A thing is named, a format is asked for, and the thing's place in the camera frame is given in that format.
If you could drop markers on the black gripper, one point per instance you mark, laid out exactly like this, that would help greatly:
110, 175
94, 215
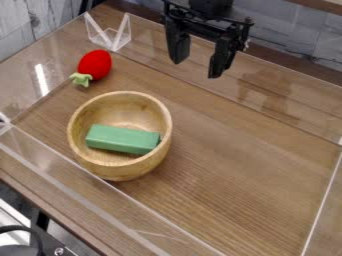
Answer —
207, 19

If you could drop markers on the red plush strawberry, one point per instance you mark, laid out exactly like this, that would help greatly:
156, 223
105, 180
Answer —
93, 67

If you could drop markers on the wooden bowl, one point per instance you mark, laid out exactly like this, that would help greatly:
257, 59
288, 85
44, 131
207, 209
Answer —
125, 109

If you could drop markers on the green rectangular block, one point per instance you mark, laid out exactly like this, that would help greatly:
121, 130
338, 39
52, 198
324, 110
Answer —
121, 139

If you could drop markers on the clear acrylic tray walls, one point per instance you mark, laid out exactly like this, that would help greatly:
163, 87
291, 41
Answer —
249, 183

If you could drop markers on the black table leg bracket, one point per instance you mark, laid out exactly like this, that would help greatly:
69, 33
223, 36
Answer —
58, 242

